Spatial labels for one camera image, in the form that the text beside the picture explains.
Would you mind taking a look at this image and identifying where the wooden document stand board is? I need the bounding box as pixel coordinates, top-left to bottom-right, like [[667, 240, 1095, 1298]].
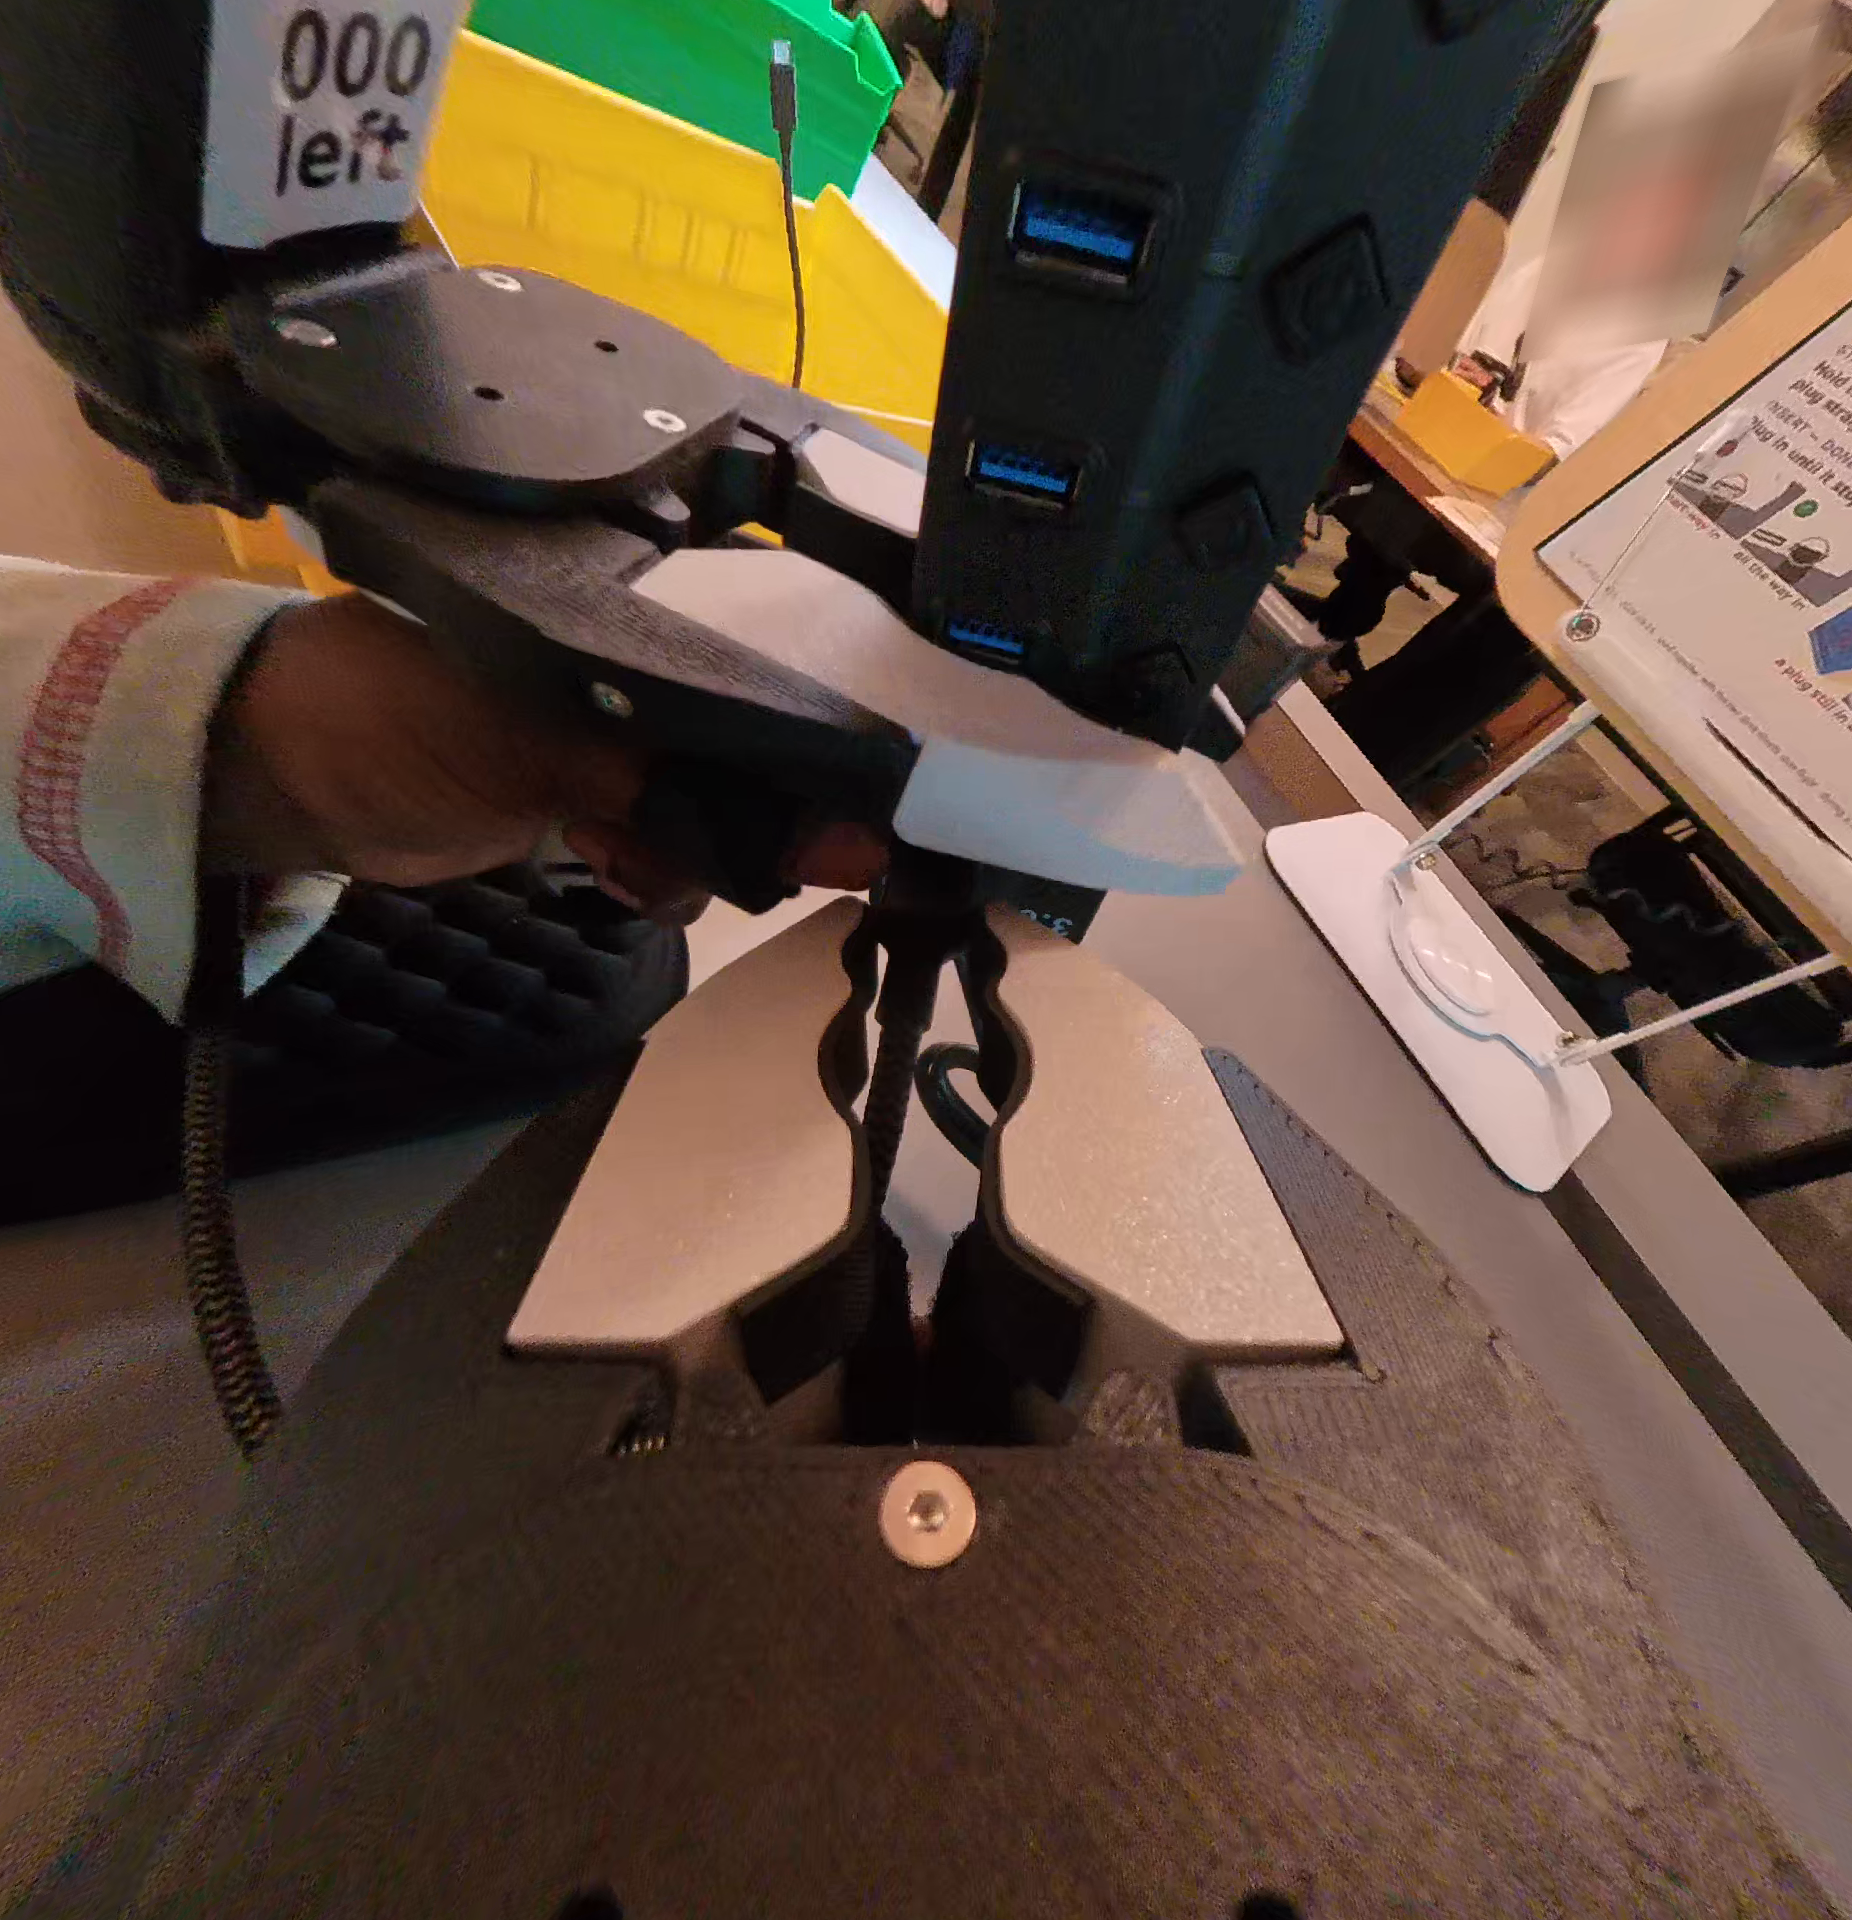
[[1495, 224, 1852, 1007]]

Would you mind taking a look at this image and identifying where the person's left forearm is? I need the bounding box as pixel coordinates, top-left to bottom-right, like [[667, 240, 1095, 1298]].
[[0, 552, 344, 1022]]

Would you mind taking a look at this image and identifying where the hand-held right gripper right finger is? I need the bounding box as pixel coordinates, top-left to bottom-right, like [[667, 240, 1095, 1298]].
[[924, 920, 1348, 1402]]

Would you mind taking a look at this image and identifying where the wooden desk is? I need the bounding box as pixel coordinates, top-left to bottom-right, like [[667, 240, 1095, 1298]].
[[1285, 405, 1581, 799]]

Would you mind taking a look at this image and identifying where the yellow plastic bin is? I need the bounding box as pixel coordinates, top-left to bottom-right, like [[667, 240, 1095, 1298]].
[[212, 30, 957, 602]]

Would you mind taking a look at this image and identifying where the white metal stand base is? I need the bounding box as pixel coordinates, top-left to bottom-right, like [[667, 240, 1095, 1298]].
[[1263, 705, 1841, 1195]]

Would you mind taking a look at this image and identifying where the small yellow box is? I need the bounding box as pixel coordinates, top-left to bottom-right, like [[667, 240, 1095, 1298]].
[[1397, 367, 1562, 496]]

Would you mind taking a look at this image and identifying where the large green plastic bin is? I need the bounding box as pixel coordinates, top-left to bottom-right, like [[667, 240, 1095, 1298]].
[[466, 0, 904, 202]]

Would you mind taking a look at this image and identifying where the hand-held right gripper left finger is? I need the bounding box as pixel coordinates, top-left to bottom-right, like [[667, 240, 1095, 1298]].
[[506, 898, 915, 1402]]

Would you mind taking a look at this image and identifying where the black USB hub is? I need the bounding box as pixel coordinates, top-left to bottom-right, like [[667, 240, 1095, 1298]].
[[910, 0, 1608, 950]]

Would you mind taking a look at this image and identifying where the black braided USB cable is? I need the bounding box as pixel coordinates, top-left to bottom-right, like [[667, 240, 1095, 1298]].
[[174, 864, 1020, 1466]]

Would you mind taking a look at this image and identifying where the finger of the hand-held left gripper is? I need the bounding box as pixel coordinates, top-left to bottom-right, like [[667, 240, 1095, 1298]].
[[634, 547, 1248, 898], [781, 421, 936, 565]]

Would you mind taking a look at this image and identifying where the black foam pad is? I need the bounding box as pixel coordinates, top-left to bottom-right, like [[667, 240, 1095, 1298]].
[[0, 875, 692, 1232]]

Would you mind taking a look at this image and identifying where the person's left hand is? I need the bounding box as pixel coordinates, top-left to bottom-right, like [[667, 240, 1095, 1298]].
[[206, 588, 896, 922]]

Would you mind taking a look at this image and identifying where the black hub lead cable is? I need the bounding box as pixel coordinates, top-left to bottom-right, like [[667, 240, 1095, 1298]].
[[915, 1040, 1009, 1163]]

